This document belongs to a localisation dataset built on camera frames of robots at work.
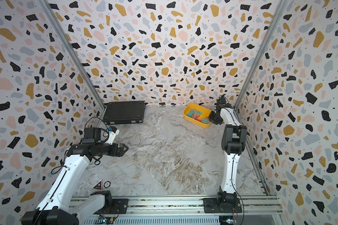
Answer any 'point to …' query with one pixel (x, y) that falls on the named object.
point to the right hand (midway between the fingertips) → (211, 119)
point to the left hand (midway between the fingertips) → (121, 146)
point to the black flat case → (117, 112)
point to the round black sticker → (107, 184)
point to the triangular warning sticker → (98, 185)
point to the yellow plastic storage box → (196, 106)
